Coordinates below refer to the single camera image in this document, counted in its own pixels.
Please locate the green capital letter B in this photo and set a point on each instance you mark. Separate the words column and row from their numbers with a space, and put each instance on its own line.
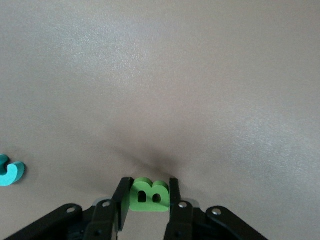
column 148, row 206

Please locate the teal letter c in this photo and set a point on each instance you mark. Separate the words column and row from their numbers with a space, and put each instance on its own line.
column 10, row 176

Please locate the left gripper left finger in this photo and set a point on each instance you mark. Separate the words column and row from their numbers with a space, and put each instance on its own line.
column 105, row 220

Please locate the brown table cover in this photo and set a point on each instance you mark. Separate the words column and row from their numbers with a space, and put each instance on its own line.
column 150, row 75

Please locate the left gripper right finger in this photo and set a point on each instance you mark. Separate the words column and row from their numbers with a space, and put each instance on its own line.
column 180, row 220

